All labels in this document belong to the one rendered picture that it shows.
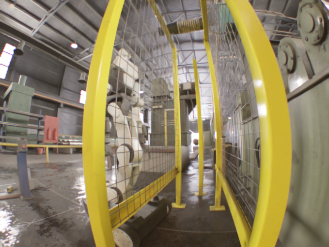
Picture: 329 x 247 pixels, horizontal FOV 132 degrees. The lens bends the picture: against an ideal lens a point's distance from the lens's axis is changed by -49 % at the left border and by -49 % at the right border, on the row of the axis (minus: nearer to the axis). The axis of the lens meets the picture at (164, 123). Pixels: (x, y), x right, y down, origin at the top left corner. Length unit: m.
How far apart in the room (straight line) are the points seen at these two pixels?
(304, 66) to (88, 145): 0.99
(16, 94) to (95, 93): 9.61
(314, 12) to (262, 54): 0.52
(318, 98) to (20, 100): 10.33
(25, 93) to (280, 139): 10.22
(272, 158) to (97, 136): 0.40
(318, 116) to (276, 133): 0.48
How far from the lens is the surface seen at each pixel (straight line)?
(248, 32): 0.34
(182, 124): 3.85
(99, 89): 0.43
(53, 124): 8.14
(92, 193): 0.43
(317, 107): 0.73
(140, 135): 1.21
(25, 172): 1.91
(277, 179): 0.28
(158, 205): 1.15
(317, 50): 0.80
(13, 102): 9.84
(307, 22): 0.79
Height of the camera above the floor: 0.69
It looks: 8 degrees up
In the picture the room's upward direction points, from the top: 1 degrees counter-clockwise
